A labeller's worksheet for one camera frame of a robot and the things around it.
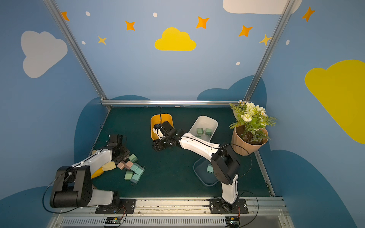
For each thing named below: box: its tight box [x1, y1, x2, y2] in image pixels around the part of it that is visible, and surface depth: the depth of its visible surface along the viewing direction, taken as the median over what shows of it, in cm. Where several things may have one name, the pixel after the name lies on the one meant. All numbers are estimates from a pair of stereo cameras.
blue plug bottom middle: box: [130, 173, 142, 186], surface depth 84 cm
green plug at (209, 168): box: [206, 163, 214, 174], surface depth 87 cm
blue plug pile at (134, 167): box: [130, 164, 139, 172], surface depth 88 cm
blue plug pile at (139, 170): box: [134, 165, 145, 176], surface depth 88 cm
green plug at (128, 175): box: [124, 171, 134, 181], surface depth 85 cm
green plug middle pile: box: [128, 153, 138, 163], surface depth 92 cm
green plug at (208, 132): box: [205, 128, 212, 137], surface depth 106 cm
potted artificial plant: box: [229, 99, 278, 156], surface depth 80 cm
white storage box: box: [188, 114, 219, 143], surface depth 110 cm
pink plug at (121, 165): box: [116, 160, 126, 171], surface depth 88 cm
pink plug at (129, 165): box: [124, 160, 134, 171], surface depth 89 cm
